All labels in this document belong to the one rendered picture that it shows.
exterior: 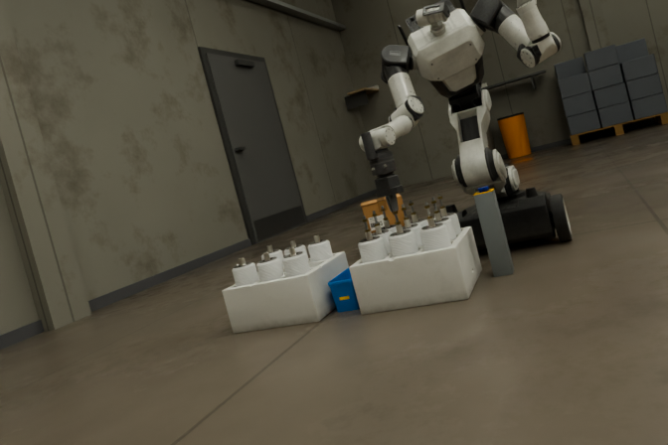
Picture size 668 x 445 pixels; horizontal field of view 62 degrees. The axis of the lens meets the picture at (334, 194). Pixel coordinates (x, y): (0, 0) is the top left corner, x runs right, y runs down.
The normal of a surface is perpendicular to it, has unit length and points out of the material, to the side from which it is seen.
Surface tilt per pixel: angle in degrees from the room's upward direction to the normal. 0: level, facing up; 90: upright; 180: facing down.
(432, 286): 90
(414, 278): 90
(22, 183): 90
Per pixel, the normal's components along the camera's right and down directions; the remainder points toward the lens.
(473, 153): -0.46, -0.54
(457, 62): 0.15, 0.70
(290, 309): -0.37, 0.13
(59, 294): 0.88, -0.22
